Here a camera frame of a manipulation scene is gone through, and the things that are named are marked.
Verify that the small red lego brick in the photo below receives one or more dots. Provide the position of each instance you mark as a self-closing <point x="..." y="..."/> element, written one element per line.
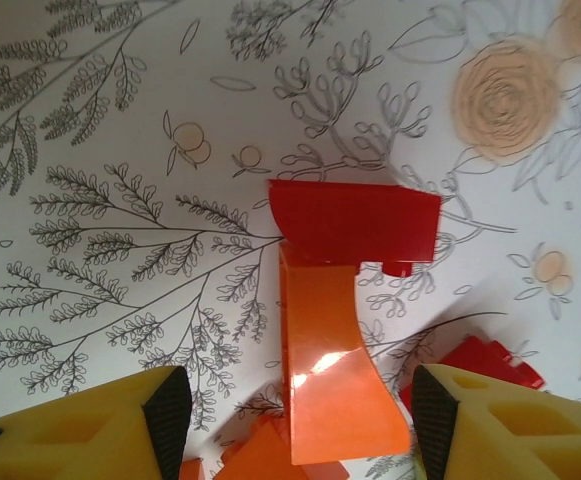
<point x="490" y="362"/>

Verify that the floral white tablecloth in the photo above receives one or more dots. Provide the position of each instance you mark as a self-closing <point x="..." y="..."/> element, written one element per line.
<point x="120" y="100"/>

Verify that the small orange lego brick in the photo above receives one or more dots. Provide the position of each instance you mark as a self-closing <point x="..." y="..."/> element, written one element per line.
<point x="260" y="450"/>

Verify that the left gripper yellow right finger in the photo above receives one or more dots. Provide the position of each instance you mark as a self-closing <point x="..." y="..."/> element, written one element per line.
<point x="520" y="440"/>

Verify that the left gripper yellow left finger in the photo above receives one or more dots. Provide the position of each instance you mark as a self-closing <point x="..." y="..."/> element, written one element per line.
<point x="70" y="440"/>

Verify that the orange curved slope lego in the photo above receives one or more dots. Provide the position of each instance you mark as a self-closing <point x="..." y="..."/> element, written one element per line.
<point x="335" y="360"/>

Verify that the red curved lego piece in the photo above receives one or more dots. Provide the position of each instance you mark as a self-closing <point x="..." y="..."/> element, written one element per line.
<point x="355" y="220"/>

